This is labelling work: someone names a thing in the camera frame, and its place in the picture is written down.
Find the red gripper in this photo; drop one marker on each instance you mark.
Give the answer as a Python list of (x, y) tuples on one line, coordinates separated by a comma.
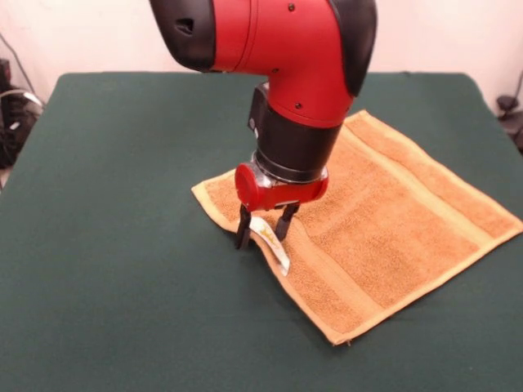
[(274, 194)]

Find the yellow terry towel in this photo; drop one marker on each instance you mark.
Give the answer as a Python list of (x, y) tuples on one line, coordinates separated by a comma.
[(388, 228)]

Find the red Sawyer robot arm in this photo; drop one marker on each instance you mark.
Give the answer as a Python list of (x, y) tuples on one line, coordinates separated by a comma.
[(286, 61)]

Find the dark green table cloth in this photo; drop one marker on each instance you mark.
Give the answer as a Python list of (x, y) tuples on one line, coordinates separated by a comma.
[(122, 245)]

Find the black floor stand base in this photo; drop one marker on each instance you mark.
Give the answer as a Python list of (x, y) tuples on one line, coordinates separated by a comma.
[(512, 122)]

